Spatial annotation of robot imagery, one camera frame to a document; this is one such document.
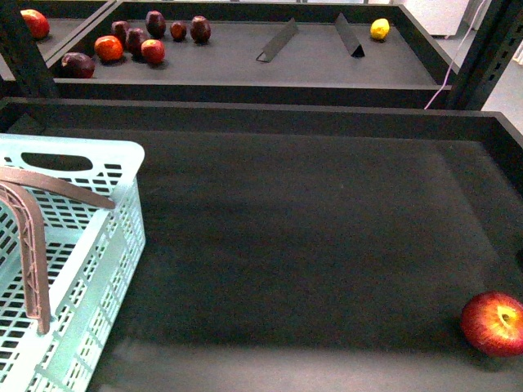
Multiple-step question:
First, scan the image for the light blue plastic basket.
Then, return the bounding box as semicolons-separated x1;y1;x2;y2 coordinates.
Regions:
1;134;145;391

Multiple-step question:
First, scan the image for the brown basket handle front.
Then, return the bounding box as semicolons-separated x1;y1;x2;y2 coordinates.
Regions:
1;181;51;335

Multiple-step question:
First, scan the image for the red yellow apple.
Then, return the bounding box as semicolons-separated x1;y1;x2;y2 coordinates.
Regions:
460;291;522;358

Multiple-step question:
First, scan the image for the dark red apple right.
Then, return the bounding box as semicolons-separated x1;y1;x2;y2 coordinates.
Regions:
190;16;212;44

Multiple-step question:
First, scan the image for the red apple in group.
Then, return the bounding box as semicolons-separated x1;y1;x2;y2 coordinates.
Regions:
141;39;165;65

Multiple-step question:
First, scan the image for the red apple far left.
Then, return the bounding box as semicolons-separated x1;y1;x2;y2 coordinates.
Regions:
20;9;50;40

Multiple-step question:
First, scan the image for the black near display tray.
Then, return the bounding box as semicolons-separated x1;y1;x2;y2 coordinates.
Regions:
1;98;522;391

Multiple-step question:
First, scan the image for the black display tray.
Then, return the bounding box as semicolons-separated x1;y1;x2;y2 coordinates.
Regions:
47;1;458;109
1;98;522;391

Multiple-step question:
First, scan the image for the black flat divider plate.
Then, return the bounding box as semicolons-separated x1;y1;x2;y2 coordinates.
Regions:
256;18;298;63

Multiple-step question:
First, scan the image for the black far display tray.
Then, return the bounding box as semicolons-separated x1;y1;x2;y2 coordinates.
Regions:
47;1;458;109

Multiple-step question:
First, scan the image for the black triangular divider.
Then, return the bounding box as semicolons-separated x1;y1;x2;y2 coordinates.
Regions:
334;13;365;58

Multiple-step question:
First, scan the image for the small dark red fruit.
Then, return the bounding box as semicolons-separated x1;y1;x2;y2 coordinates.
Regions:
170;20;187;42

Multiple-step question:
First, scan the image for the dark plum middle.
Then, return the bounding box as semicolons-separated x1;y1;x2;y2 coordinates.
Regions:
125;28;147;58

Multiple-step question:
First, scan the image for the dark plum tall back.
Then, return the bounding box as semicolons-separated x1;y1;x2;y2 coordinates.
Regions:
145;11;166;39

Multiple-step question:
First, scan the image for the yellow lemon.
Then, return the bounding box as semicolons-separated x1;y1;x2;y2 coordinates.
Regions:
369;18;391;41

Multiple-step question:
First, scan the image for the orange red tomato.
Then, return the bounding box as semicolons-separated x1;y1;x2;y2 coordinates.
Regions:
94;35;123;63

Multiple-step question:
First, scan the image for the dark plum left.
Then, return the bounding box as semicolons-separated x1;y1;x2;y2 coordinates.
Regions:
111;20;130;46

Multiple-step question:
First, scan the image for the dark purple fruit front left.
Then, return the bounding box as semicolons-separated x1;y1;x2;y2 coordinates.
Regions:
61;52;96;78

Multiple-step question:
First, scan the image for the white pink cable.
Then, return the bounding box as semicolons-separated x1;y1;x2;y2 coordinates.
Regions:
423;0;490;110

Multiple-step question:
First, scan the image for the black left post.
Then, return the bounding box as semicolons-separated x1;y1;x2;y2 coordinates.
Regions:
1;1;59;135

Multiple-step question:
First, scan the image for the black metal shelf post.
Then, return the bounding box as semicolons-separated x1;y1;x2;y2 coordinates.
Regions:
445;0;522;110

